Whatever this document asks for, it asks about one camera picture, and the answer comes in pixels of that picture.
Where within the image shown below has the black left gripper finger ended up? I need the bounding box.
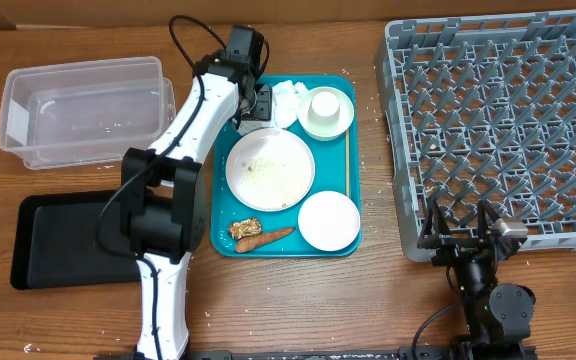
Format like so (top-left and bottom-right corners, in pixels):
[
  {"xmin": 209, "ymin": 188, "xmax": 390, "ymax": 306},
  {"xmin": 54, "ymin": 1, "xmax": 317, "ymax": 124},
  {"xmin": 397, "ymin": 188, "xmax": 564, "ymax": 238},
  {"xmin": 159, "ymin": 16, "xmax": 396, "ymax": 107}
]
[
  {"xmin": 255, "ymin": 84, "xmax": 272, "ymax": 122},
  {"xmin": 237, "ymin": 99, "xmax": 261, "ymax": 131}
]

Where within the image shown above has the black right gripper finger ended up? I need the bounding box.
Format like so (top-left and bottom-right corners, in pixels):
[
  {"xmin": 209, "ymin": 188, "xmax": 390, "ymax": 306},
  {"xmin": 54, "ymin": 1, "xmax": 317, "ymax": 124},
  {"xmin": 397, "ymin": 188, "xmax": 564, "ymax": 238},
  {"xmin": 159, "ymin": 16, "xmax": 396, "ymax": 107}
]
[
  {"xmin": 420, "ymin": 198, "xmax": 452, "ymax": 240},
  {"xmin": 477, "ymin": 199, "xmax": 500, "ymax": 239}
]

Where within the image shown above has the white napkin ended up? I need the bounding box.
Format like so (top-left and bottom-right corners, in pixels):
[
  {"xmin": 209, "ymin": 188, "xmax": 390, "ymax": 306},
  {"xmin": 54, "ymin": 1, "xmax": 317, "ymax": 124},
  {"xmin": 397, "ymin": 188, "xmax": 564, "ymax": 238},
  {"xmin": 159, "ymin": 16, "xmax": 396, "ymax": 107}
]
[{"xmin": 271, "ymin": 80, "xmax": 308, "ymax": 129}]

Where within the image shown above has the brown food chunk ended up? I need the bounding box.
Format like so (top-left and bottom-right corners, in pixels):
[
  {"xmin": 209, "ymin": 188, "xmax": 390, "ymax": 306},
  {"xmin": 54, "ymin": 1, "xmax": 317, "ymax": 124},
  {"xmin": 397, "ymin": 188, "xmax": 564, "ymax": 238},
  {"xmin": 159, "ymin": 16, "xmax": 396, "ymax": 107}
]
[{"xmin": 227, "ymin": 218, "xmax": 262, "ymax": 241}]

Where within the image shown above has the orange carrot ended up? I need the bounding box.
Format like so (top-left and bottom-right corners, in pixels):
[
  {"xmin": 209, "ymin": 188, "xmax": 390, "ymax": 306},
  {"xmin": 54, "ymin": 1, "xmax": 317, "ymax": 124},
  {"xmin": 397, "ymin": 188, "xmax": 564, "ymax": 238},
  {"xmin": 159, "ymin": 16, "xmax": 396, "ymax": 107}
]
[{"xmin": 235, "ymin": 227, "xmax": 295, "ymax": 253}]

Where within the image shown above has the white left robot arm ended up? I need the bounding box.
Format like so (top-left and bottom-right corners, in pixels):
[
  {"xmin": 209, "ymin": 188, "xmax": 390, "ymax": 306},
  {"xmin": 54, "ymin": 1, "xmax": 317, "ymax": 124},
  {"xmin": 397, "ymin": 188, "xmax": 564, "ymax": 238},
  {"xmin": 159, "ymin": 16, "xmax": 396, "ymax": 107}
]
[{"xmin": 119, "ymin": 26, "xmax": 268, "ymax": 359}]

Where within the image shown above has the grey dishwasher rack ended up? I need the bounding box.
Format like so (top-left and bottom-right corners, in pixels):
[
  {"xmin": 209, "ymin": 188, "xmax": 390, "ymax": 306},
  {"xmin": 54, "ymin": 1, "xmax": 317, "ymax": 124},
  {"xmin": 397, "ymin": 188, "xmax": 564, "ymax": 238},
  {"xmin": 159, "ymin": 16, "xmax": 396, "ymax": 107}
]
[{"xmin": 375, "ymin": 10, "xmax": 576, "ymax": 262}]

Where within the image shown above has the white upturned cup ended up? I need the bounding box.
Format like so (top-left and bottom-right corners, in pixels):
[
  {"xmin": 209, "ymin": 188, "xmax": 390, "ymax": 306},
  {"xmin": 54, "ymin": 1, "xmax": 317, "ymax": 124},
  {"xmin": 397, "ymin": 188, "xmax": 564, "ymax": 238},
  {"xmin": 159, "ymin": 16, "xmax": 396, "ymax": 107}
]
[{"xmin": 307, "ymin": 90, "xmax": 340, "ymax": 125}]

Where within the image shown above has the large white plate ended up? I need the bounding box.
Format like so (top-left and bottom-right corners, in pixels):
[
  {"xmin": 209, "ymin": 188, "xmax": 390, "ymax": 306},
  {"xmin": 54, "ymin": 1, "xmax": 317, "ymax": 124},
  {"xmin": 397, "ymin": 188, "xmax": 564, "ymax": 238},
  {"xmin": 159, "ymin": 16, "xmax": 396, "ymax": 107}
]
[{"xmin": 225, "ymin": 128, "xmax": 316, "ymax": 212}]

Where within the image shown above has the pale green bowl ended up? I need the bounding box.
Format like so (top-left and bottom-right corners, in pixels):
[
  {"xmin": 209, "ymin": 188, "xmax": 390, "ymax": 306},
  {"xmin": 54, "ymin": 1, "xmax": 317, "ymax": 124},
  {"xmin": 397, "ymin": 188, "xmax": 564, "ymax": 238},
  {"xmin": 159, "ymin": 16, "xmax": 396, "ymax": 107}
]
[{"xmin": 297, "ymin": 86, "xmax": 355, "ymax": 141}]

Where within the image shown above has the teal plastic tray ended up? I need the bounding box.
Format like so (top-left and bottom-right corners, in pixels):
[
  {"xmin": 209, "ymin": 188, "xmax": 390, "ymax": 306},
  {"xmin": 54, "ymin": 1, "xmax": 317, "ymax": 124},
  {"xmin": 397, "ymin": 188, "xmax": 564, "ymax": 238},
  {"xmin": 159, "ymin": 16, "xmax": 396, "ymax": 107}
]
[{"xmin": 209, "ymin": 74, "xmax": 363, "ymax": 259}]

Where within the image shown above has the wooden chopstick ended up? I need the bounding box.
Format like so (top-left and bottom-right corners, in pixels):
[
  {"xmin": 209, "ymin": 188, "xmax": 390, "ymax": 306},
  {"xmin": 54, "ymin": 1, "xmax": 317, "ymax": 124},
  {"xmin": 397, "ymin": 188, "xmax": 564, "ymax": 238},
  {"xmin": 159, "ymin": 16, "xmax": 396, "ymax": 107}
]
[{"xmin": 345, "ymin": 129, "xmax": 351, "ymax": 198}]

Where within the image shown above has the small white bowl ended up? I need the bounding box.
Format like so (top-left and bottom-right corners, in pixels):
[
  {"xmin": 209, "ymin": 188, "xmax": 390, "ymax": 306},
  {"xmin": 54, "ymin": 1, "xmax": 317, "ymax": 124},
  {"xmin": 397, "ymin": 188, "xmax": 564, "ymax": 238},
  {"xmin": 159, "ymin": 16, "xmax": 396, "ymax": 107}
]
[{"xmin": 298, "ymin": 191, "xmax": 361, "ymax": 252}]

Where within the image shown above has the clear plastic bin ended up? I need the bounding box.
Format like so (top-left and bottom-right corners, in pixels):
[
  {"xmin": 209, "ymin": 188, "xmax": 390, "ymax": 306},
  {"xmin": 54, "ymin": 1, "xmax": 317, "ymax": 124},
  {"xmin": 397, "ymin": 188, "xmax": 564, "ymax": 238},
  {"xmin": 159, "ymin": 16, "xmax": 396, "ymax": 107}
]
[{"xmin": 0, "ymin": 56, "xmax": 176, "ymax": 170}]

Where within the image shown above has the black tray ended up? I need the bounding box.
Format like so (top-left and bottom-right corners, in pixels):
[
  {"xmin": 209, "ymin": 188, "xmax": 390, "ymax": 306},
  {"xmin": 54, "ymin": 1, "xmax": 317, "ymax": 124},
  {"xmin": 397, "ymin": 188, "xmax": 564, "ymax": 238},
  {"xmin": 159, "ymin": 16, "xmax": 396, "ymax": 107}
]
[{"xmin": 10, "ymin": 190, "xmax": 139, "ymax": 290}]

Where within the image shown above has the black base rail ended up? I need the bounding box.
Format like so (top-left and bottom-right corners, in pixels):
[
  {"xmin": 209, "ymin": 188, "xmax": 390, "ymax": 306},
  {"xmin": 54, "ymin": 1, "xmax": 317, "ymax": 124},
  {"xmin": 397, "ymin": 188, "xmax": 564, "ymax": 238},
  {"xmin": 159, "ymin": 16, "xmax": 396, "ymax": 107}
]
[{"xmin": 92, "ymin": 345, "xmax": 538, "ymax": 360}]

